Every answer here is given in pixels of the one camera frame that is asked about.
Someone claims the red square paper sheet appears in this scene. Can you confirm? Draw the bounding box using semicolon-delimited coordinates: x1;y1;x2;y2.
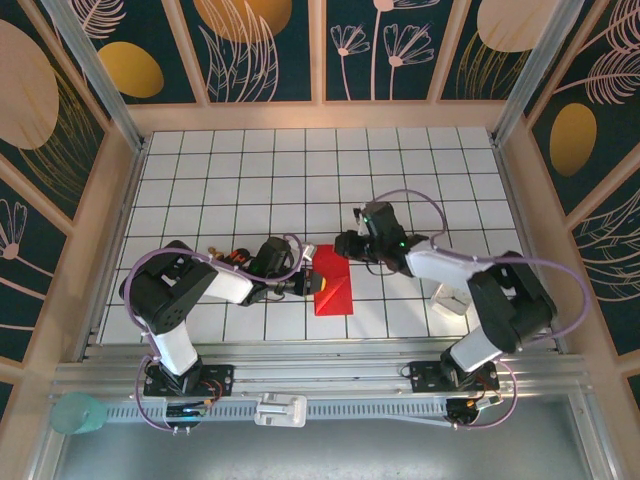
311;244;357;318

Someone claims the grey slotted cable tray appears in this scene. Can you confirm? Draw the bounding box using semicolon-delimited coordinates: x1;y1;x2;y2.
99;398;454;427

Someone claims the aluminium table rail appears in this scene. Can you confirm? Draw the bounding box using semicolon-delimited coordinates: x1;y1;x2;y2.
48;341;597;402

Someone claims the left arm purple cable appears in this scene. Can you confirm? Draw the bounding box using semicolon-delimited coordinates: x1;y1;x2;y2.
119;233;304;434

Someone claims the aluminium side rail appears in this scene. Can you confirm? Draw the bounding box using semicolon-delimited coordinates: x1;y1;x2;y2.
79;142;151;362
492;139;567;354

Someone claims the aluminium frame post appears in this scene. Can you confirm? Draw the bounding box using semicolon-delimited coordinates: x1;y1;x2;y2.
41;0;147;152
491;0;586;147

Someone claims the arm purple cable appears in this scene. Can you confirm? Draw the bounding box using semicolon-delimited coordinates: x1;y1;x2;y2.
369;189;589;432
119;233;304;434

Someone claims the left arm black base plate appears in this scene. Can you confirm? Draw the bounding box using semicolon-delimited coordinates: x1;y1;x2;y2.
143;363;236;399

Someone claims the small white clock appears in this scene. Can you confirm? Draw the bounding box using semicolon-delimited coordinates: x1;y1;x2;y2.
430;281;472;317

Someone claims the teal translucent cup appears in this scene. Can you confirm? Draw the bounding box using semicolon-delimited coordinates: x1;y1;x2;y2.
49;391;109;437

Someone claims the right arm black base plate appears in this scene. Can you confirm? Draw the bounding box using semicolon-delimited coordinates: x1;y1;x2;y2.
409;359;501;397

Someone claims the white plastic bracket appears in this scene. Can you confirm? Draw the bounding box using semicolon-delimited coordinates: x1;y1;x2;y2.
253;393;308;428

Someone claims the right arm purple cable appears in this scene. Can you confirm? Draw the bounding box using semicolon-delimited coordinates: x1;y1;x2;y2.
369;189;589;432

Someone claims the black round controller puck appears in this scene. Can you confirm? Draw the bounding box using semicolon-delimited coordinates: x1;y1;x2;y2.
165;402;211;435
445;395;502;431

